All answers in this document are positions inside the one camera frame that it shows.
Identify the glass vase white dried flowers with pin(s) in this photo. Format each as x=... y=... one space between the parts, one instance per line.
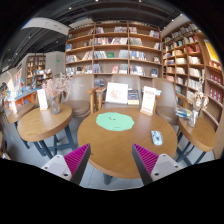
x=199 y=102

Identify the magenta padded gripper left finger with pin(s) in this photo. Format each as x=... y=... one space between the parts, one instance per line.
x=70 y=167

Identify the white sign stand table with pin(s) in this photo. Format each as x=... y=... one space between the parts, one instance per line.
x=148 y=100
x=42 y=99

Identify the green round mouse pad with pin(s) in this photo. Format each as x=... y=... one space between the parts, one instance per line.
x=114 y=121

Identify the stack of books right table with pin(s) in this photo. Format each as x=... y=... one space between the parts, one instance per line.
x=182 y=112

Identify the brown armchair left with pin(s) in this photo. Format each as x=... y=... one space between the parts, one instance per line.
x=82 y=95

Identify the round wooden centre table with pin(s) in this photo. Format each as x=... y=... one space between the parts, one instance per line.
x=111 y=151

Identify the wooden bookshelf right wall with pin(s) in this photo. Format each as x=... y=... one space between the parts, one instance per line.
x=188 y=57

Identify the brown armchair right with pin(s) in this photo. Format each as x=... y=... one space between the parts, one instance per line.
x=166 y=104

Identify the wooden bookshelf far left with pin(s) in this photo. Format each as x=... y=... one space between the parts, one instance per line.
x=35 y=66

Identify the round wooden right table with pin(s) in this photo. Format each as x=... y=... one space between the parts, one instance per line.
x=201 y=136

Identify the round wooden far-left table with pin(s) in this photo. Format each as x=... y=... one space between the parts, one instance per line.
x=15 y=117

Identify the glass vase pink flowers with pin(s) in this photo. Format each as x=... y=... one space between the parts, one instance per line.
x=54 y=87

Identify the dark book on chair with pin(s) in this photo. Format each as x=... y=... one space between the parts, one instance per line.
x=133 y=97

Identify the wooden bookshelf wall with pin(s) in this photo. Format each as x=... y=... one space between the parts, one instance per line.
x=114 y=47
x=188 y=57

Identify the round wooden left table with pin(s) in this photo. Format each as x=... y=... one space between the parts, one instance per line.
x=41 y=127

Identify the wooden bookshelf back wall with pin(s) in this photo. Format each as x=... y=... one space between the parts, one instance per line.
x=114 y=47

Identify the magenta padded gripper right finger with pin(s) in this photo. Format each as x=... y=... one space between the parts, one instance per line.
x=152 y=166

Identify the white sign stand centre table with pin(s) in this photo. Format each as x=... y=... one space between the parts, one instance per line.
x=148 y=100

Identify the orange display counter with books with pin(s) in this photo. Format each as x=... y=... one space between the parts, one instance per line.
x=24 y=98

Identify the brown armchair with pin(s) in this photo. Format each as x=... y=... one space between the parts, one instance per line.
x=166 y=104
x=133 y=82
x=82 y=95

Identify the white patterned computer mouse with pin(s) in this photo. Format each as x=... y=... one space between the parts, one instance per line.
x=157 y=138

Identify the white picture book on chair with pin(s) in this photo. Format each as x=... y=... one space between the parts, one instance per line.
x=117 y=93

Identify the brown armchair centre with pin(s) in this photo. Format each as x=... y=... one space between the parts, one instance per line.
x=133 y=82

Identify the white sign stand left table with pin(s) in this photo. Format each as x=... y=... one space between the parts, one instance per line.
x=42 y=99

